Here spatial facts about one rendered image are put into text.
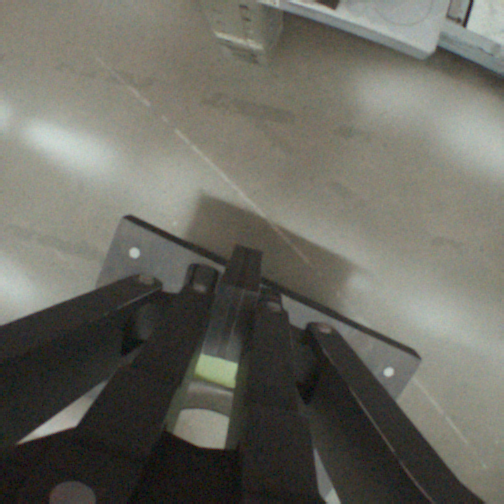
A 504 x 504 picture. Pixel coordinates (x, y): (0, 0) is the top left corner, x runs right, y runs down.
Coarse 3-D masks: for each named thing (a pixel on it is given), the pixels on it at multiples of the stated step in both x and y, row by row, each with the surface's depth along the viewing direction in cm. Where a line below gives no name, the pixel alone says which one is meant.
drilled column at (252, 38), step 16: (208, 0) 49; (224, 0) 48; (240, 0) 46; (208, 16) 56; (224, 16) 54; (240, 16) 52; (256, 16) 50; (272, 16) 58; (224, 32) 63; (240, 32) 60; (256, 32) 57; (272, 32) 64; (224, 48) 72; (240, 48) 69; (256, 48) 66; (272, 48) 73; (256, 64) 77
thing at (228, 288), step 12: (240, 252) 19; (228, 264) 17; (240, 264) 17; (228, 276) 15; (240, 276) 16; (228, 288) 14; (216, 300) 14; (228, 300) 14; (216, 312) 14; (228, 312) 14; (216, 324) 14; (228, 324) 14; (216, 336) 15; (204, 348) 15; (216, 348) 15
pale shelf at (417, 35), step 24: (264, 0) 36; (288, 0) 35; (312, 0) 35; (360, 0) 34; (384, 0) 34; (408, 0) 34; (432, 0) 34; (336, 24) 37; (360, 24) 35; (384, 24) 35; (408, 24) 34; (432, 24) 34; (408, 48) 36; (432, 48) 35
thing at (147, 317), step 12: (156, 300) 13; (168, 300) 13; (144, 312) 13; (156, 312) 13; (132, 324) 13; (144, 324) 13; (156, 324) 13; (132, 336) 13; (144, 336) 13; (204, 336) 14
